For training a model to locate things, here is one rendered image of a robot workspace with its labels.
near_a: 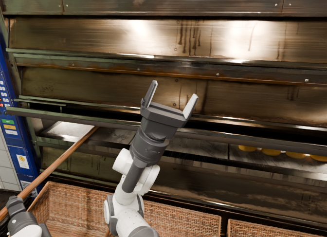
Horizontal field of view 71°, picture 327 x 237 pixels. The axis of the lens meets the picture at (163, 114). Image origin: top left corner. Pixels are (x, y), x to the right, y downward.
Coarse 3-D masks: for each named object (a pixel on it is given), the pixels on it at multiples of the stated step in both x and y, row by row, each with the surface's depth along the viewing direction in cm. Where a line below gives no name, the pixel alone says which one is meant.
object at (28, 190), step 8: (96, 128) 151; (88, 136) 142; (80, 144) 135; (72, 152) 128; (56, 160) 118; (64, 160) 122; (48, 168) 112; (40, 176) 107; (32, 184) 102; (24, 192) 98; (0, 216) 87
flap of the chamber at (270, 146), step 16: (16, 112) 121; (80, 112) 126; (96, 112) 128; (128, 128) 107; (208, 128) 108; (224, 128) 110; (240, 128) 111; (240, 144) 95; (256, 144) 94; (272, 144) 92
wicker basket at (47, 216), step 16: (48, 192) 156; (64, 192) 154; (80, 192) 150; (96, 192) 147; (32, 208) 143; (48, 208) 158; (64, 208) 156; (80, 208) 152; (96, 208) 149; (48, 224) 155; (64, 224) 155; (80, 224) 154
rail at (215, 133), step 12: (12, 108) 121; (24, 108) 120; (96, 120) 110; (108, 120) 108; (120, 120) 107; (192, 132) 99; (204, 132) 98; (216, 132) 97; (228, 132) 97; (288, 144) 90; (300, 144) 89; (312, 144) 88; (324, 144) 88
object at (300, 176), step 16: (64, 144) 142; (96, 144) 137; (112, 144) 137; (160, 160) 128; (176, 160) 125; (192, 160) 123; (208, 160) 122; (224, 160) 122; (256, 176) 116; (272, 176) 114; (288, 176) 112; (304, 176) 111; (320, 176) 111
